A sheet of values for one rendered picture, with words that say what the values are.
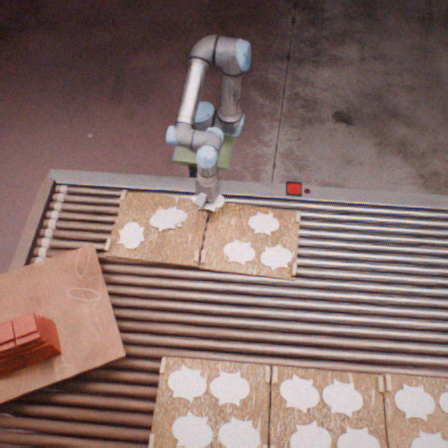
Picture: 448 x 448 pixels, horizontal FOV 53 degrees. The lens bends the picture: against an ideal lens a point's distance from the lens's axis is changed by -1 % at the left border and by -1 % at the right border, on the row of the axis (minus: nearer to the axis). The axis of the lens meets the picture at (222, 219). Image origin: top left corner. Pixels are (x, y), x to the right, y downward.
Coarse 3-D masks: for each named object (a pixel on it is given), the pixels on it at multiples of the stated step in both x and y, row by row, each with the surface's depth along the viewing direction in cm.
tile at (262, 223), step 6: (252, 216) 206; (258, 216) 206; (264, 216) 206; (270, 216) 206; (252, 222) 204; (258, 222) 204; (264, 222) 204; (270, 222) 204; (276, 222) 204; (252, 228) 203; (258, 228) 202; (264, 228) 202; (270, 228) 202; (276, 228) 202
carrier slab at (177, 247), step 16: (128, 192) 214; (128, 208) 209; (144, 208) 209; (160, 208) 209; (176, 208) 210; (192, 208) 209; (144, 224) 205; (192, 224) 205; (112, 240) 200; (160, 240) 200; (176, 240) 200; (192, 240) 200; (112, 256) 196; (128, 256) 196; (144, 256) 196; (160, 256) 196; (176, 256) 196; (192, 256) 196
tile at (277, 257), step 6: (264, 252) 196; (270, 252) 196; (276, 252) 196; (282, 252) 196; (288, 252) 196; (264, 258) 194; (270, 258) 194; (276, 258) 194; (282, 258) 194; (288, 258) 194; (264, 264) 193; (270, 264) 193; (276, 264) 193; (282, 264) 193
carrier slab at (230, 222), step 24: (216, 216) 207; (240, 216) 207; (288, 216) 207; (216, 240) 200; (240, 240) 200; (264, 240) 200; (288, 240) 200; (216, 264) 194; (240, 264) 194; (288, 264) 194
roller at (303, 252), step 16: (80, 240) 204; (96, 240) 204; (304, 256) 200; (320, 256) 199; (336, 256) 199; (352, 256) 198; (368, 256) 198; (384, 256) 198; (400, 256) 198; (416, 256) 198
